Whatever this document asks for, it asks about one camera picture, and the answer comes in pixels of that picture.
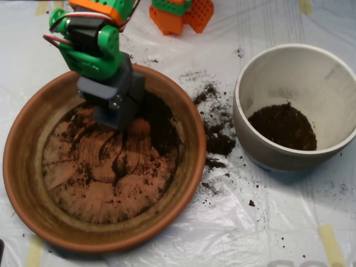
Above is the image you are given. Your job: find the terracotta plant saucer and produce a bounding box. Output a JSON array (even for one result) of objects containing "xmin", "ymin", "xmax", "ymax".
[{"xmin": 2, "ymin": 62, "xmax": 207, "ymax": 254}]

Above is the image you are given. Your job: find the dark soil heap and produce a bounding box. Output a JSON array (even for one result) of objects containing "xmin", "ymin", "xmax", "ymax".
[{"xmin": 55, "ymin": 91, "xmax": 183, "ymax": 190}]

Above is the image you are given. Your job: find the clear plastic cover sheet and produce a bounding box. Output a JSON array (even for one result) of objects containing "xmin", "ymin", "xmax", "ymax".
[{"xmin": 0, "ymin": 0, "xmax": 356, "ymax": 267}]

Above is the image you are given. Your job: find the dark soil layer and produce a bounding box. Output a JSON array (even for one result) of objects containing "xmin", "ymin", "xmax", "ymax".
[{"xmin": 247, "ymin": 102, "xmax": 318, "ymax": 152}]

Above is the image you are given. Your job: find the white ceramic pot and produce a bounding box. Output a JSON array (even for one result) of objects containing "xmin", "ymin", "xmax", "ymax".
[{"xmin": 233, "ymin": 43, "xmax": 356, "ymax": 172}]

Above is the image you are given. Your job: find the spilled soil patch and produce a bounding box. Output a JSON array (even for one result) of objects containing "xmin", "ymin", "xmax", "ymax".
[{"xmin": 192, "ymin": 82, "xmax": 238, "ymax": 172}]

